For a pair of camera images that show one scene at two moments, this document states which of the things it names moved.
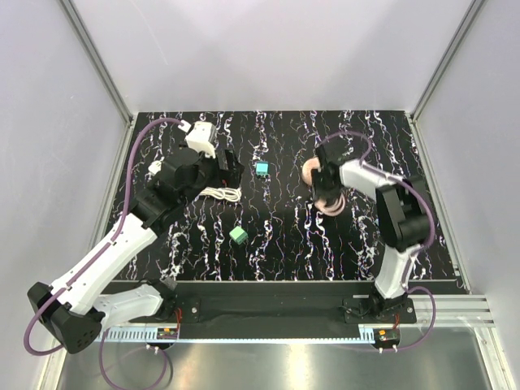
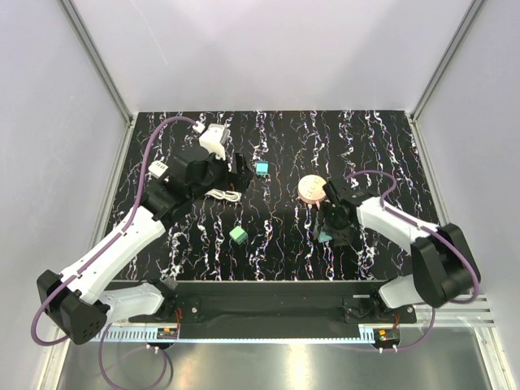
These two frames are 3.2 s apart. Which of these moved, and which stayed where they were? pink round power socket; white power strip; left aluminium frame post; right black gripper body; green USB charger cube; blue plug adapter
Moved: pink round power socket; right black gripper body
Stayed: blue plug adapter; left aluminium frame post; green USB charger cube; white power strip
